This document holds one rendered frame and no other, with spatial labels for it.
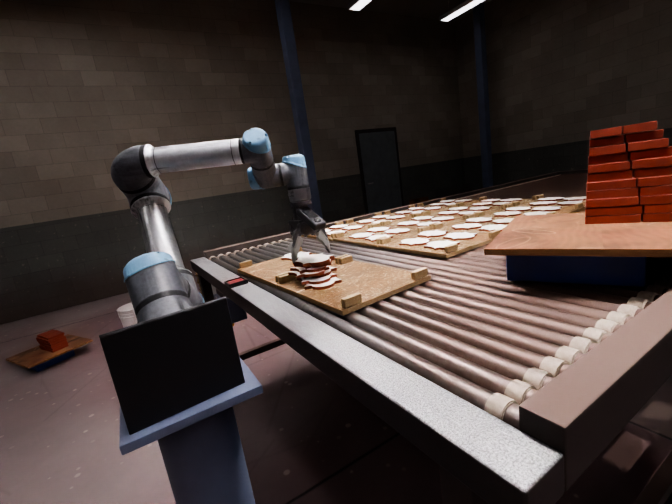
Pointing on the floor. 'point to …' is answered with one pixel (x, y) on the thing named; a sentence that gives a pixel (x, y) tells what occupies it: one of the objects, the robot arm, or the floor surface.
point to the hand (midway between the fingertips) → (313, 258)
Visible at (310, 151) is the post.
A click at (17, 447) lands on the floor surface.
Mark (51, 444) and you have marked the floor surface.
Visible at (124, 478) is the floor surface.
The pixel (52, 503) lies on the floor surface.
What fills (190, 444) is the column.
